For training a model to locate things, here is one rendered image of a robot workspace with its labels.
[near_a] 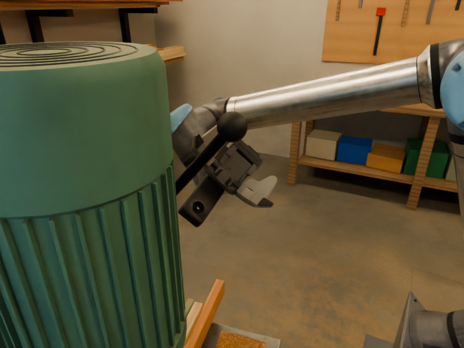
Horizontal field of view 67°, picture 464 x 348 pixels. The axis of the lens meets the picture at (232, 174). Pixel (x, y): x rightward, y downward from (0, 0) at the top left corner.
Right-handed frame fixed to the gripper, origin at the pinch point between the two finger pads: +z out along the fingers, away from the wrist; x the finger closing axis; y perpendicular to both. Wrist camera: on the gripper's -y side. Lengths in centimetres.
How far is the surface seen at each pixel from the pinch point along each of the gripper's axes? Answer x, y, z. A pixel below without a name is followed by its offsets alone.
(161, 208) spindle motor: -4.2, -9.5, 19.5
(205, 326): 19.6, -23.4, -25.2
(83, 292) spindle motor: -4.2, -17.8, 21.4
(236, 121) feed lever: -4.6, 2.4, 12.9
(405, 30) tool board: 45, 223, -203
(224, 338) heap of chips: 24.0, -22.4, -23.8
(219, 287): 18.7, -16.2, -32.7
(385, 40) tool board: 40, 212, -214
